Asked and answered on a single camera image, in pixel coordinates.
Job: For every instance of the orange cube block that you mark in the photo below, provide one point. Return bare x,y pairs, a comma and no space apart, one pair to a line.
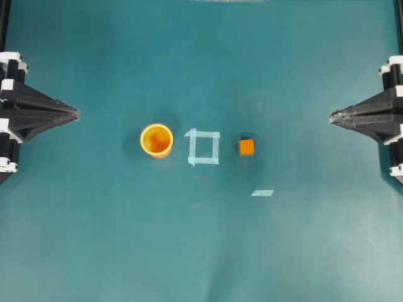
246,145

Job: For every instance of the yellow orange plastic cup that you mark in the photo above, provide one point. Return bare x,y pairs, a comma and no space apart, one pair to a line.
157,140

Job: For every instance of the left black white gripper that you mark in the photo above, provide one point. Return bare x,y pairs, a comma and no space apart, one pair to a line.
25,124

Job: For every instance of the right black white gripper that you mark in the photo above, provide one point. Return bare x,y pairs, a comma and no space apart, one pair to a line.
380,117

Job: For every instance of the light blue tape square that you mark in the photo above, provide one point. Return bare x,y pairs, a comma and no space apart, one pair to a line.
203,147

